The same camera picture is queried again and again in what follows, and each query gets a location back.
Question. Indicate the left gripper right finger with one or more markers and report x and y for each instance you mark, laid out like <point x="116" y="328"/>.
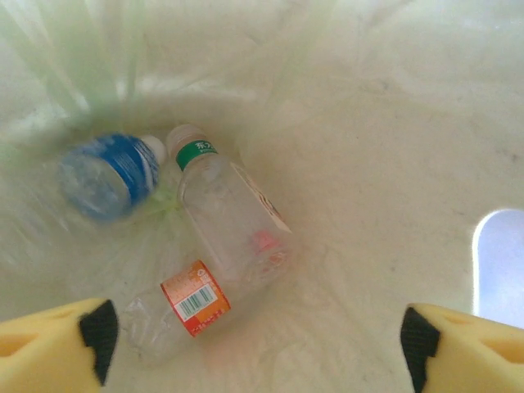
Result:
<point x="483" y="360"/>

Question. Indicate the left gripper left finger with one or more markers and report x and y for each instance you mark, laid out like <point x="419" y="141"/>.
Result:
<point x="41" y="356"/>

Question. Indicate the clear bottle orange label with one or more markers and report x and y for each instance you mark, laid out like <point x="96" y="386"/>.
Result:
<point x="196" y="296"/>

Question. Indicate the clear bottle blue label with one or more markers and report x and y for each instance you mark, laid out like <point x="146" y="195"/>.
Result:
<point x="110" y="180"/>

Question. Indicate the clear bottle green neck band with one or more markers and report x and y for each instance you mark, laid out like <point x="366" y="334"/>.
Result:
<point x="221" y="204"/>

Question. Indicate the cream plastic bin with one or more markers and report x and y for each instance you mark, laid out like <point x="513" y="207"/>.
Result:
<point x="450" y="143"/>

